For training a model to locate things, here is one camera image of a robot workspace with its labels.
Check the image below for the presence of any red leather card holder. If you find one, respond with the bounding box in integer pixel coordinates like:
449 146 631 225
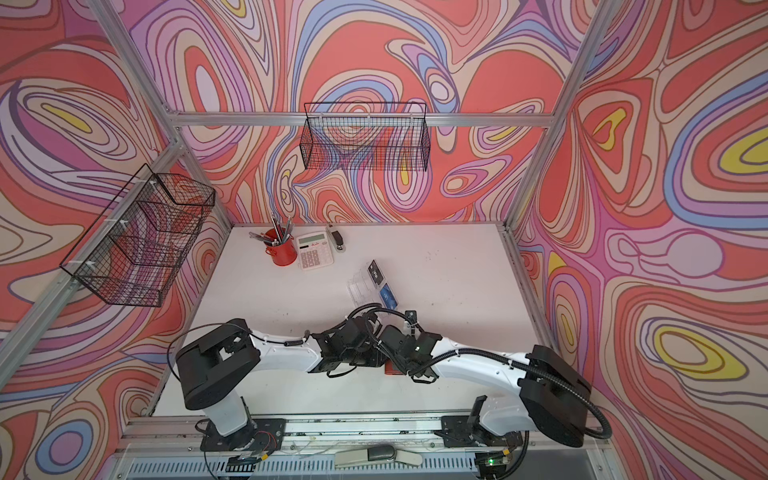
384 360 404 376

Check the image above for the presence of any blue credit card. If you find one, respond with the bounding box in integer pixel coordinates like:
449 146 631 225
379 284 398 310

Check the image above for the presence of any clear acrylic card stand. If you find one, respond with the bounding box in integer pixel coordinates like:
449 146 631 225
347 263 394 308

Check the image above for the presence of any black VIP credit card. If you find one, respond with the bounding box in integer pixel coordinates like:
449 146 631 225
367 260 384 287

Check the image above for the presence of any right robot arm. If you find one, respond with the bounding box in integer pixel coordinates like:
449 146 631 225
372 326 613 448

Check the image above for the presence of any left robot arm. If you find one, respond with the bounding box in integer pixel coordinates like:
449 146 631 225
175 309 386 437

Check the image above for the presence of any grey black stapler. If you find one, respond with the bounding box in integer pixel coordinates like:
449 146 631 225
327 224 346 253

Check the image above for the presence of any pink desk calculator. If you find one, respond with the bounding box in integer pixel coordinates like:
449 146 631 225
295 231 334 270

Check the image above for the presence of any grey foot pedal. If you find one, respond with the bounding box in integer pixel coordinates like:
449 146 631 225
333 445 424 469

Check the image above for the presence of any red metal pen bucket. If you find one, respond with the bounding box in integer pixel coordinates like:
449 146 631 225
265 238 298 267

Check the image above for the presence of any pens and pencils bunch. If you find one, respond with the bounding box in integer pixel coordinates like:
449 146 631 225
249 214 294 247

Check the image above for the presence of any black corrugated cable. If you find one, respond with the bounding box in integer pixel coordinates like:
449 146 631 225
428 349 613 441

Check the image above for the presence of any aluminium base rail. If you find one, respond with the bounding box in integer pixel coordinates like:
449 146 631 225
125 410 613 457

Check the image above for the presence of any black wire basket back wall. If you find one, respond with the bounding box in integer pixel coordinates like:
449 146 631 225
299 101 431 172

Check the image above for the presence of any black wire basket wall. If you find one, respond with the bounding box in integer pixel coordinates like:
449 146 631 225
299 101 431 172
59 164 216 307

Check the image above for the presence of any black wire basket left wall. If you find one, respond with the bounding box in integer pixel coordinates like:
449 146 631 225
59 164 216 307

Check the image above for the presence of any aluminium frame post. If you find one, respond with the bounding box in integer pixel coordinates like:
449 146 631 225
89 0 235 232

